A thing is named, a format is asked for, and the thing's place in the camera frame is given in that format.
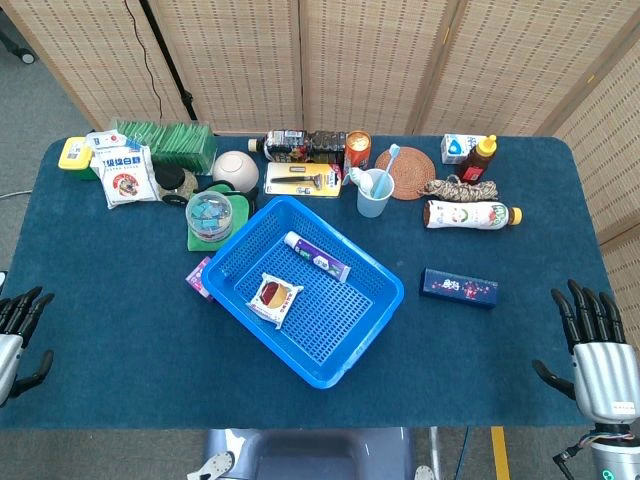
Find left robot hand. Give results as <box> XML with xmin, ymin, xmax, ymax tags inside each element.
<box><xmin>0</xmin><ymin>285</ymin><xmax>56</xmax><ymax>407</ymax></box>

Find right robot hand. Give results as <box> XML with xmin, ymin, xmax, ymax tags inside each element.
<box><xmin>531</xmin><ymin>278</ymin><xmax>640</xmax><ymax>426</ymax></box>

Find small snack packet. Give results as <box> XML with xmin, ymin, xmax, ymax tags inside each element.
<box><xmin>244</xmin><ymin>272</ymin><xmax>305</xmax><ymax>330</ymax></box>

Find white purple toothpaste tube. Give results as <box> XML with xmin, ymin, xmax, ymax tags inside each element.
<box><xmin>283</xmin><ymin>230</ymin><xmax>352</xmax><ymax>284</ymax></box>

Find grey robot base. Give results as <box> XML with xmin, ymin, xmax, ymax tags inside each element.
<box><xmin>187</xmin><ymin>427</ymin><xmax>436</xmax><ymax>480</ymax></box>

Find blue felt table cover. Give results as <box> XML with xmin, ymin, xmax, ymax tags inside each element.
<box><xmin>0</xmin><ymin>134</ymin><xmax>614</xmax><ymax>431</ymax></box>

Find yellow floor tape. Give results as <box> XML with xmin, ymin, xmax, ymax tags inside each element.
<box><xmin>490</xmin><ymin>426</ymin><xmax>511</xmax><ymax>480</ymax></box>

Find dark blue printed box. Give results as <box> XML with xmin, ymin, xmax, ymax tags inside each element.
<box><xmin>418</xmin><ymin>267</ymin><xmax>500</xmax><ymax>310</ymax></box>

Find yellow small box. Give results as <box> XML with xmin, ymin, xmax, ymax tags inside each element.
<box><xmin>57</xmin><ymin>136</ymin><xmax>99</xmax><ymax>182</ymax></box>

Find white sugar bag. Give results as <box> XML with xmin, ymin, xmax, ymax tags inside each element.
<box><xmin>93</xmin><ymin>145</ymin><xmax>161</xmax><ymax>210</ymax></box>

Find small purple box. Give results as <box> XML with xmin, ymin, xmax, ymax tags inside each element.
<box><xmin>184</xmin><ymin>256</ymin><xmax>215</xmax><ymax>303</ymax></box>

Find small white packet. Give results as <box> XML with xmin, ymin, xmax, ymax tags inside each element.
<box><xmin>84</xmin><ymin>128</ymin><xmax>129</xmax><ymax>151</ymax></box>

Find black-lid glass jar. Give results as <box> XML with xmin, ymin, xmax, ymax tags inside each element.
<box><xmin>153</xmin><ymin>163</ymin><xmax>200</xmax><ymax>207</ymax></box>

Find white-label bottle yellow cap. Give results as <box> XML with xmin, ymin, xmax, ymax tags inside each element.
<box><xmin>422</xmin><ymin>199</ymin><xmax>524</xmax><ymax>232</ymax></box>

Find clear round clip container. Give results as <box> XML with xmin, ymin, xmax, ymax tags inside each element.
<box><xmin>185</xmin><ymin>190</ymin><xmax>235</xmax><ymax>245</ymax></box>

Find clear box green packets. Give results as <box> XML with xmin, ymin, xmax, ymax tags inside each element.
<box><xmin>109</xmin><ymin>118</ymin><xmax>219</xmax><ymax>176</ymax></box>

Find honey bottle yellow cap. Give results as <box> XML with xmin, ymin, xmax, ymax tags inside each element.
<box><xmin>454</xmin><ymin>134</ymin><xmax>499</xmax><ymax>186</ymax></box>

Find black chair caster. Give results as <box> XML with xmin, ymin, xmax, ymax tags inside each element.
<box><xmin>0</xmin><ymin>29</ymin><xmax>37</xmax><ymax>65</ymax></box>

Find beige bowl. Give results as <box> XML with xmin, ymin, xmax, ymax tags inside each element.
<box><xmin>212</xmin><ymin>150</ymin><xmax>261</xmax><ymax>194</ymax></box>

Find white blue milk carton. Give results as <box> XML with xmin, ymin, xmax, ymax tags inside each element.
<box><xmin>440</xmin><ymin>133</ymin><xmax>487</xmax><ymax>166</ymax></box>

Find round woven coaster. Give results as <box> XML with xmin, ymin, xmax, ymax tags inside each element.
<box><xmin>374</xmin><ymin>147</ymin><xmax>437</xmax><ymax>202</ymax></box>

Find blue plastic mesh basket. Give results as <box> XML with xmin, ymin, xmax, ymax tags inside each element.
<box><xmin>200</xmin><ymin>195</ymin><xmax>405</xmax><ymax>390</ymax></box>

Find light blue cup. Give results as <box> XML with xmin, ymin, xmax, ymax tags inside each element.
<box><xmin>356</xmin><ymin>168</ymin><xmax>396</xmax><ymax>219</ymax></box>

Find blue toothbrush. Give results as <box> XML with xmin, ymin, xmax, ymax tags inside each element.
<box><xmin>371</xmin><ymin>143</ymin><xmax>401</xmax><ymax>199</ymax></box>

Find black pole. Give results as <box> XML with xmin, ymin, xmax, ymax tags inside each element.
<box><xmin>139</xmin><ymin>0</ymin><xmax>199</xmax><ymax>121</ymax></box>

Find white tube in cup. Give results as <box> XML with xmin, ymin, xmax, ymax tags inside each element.
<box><xmin>348</xmin><ymin>166</ymin><xmax>376</xmax><ymax>196</ymax></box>

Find razor in yellow pack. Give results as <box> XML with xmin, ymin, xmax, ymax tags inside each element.
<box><xmin>263</xmin><ymin>161</ymin><xmax>344</xmax><ymax>199</ymax></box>

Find dark drink bottle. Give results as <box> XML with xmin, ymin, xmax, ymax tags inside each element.
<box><xmin>247</xmin><ymin>129</ymin><xmax>348</xmax><ymax>164</ymax></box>

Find orange drink can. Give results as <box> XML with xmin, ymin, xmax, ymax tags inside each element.
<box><xmin>342</xmin><ymin>130</ymin><xmax>372</xmax><ymax>174</ymax></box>

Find bamboo folding screen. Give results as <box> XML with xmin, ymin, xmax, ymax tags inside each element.
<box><xmin>0</xmin><ymin>0</ymin><xmax>640</xmax><ymax>334</ymax></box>

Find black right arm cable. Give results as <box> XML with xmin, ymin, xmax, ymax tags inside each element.
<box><xmin>552</xmin><ymin>433</ymin><xmax>599</xmax><ymax>480</ymax></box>

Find blue cable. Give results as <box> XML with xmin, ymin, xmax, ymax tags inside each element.
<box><xmin>453</xmin><ymin>426</ymin><xmax>472</xmax><ymax>480</ymax></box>

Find braided rope bundle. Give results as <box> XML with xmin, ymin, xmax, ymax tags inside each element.
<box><xmin>417</xmin><ymin>174</ymin><xmax>500</xmax><ymax>203</ymax></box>

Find thin black cable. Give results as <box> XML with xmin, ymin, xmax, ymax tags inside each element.
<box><xmin>123</xmin><ymin>0</ymin><xmax>164</xmax><ymax>119</ymax></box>

